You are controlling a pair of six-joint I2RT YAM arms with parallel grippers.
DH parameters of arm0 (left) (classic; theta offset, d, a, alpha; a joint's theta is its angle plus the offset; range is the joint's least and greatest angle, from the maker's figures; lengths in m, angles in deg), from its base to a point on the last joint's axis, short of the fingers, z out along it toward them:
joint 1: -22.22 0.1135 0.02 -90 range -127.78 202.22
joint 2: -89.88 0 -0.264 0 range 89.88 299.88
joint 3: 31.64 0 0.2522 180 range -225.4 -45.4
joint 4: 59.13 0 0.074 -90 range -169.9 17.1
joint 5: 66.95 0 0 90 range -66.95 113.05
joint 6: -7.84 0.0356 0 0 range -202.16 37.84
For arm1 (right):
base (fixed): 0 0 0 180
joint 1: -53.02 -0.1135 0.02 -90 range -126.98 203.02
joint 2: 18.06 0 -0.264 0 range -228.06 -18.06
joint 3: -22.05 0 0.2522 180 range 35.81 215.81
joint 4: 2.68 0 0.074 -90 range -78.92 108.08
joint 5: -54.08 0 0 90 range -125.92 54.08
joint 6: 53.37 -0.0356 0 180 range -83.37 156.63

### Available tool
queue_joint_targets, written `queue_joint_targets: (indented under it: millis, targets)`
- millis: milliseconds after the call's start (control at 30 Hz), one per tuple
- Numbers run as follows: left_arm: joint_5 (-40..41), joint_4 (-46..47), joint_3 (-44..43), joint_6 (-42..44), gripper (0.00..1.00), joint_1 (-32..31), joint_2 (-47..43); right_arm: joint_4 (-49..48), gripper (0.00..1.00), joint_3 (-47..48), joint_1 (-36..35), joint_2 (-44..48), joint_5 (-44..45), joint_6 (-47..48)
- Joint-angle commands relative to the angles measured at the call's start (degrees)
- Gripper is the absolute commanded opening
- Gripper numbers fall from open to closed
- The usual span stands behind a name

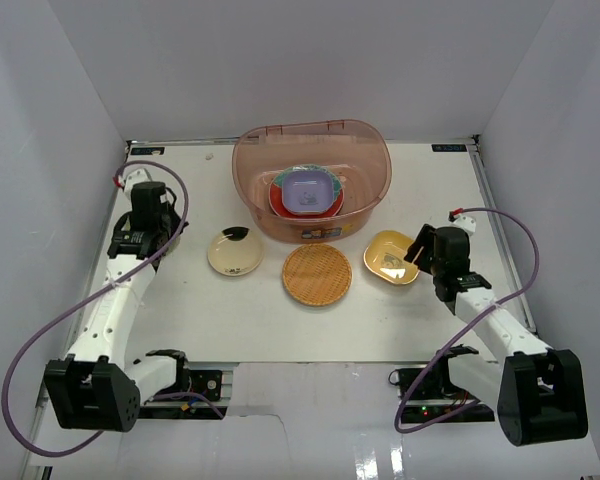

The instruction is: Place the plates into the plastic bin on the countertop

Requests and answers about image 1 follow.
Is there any red and teal plate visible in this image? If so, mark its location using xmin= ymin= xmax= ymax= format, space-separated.
xmin=268 ymin=164 xmax=344 ymax=219

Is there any cream square dish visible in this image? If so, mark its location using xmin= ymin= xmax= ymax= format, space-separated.
xmin=279 ymin=163 xmax=339 ymax=219

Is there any purple square dish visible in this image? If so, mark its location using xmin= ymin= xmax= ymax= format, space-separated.
xmin=281 ymin=167 xmax=337 ymax=215

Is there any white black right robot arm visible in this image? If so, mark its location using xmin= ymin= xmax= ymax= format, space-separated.
xmin=402 ymin=225 xmax=589 ymax=446

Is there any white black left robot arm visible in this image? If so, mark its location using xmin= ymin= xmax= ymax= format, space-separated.
xmin=44 ymin=181 xmax=192 ymax=432

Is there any pink translucent plastic bin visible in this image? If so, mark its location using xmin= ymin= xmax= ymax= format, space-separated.
xmin=232 ymin=119 xmax=392 ymax=243

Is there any yellow square dish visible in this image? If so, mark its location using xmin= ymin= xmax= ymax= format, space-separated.
xmin=363 ymin=230 xmax=419 ymax=286

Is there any cream round plate black mark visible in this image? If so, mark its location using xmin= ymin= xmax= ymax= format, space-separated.
xmin=207 ymin=226 xmax=265 ymax=277

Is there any round woven bamboo plate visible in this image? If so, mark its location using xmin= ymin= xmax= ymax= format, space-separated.
xmin=282 ymin=244 xmax=352 ymax=307

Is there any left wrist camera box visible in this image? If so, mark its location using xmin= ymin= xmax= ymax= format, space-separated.
xmin=113 ymin=168 xmax=152 ymax=196

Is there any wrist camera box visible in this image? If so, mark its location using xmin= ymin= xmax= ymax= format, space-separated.
xmin=113 ymin=168 xmax=152 ymax=196
xmin=448 ymin=209 xmax=477 ymax=237

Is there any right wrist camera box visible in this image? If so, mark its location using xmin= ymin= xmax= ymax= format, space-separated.
xmin=448 ymin=209 xmax=477 ymax=237

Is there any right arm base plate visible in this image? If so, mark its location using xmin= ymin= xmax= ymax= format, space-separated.
xmin=387 ymin=366 xmax=492 ymax=410

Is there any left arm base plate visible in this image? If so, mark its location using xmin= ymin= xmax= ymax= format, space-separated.
xmin=141 ymin=368 xmax=224 ymax=415

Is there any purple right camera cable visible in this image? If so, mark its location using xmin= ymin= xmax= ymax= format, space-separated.
xmin=393 ymin=205 xmax=540 ymax=434

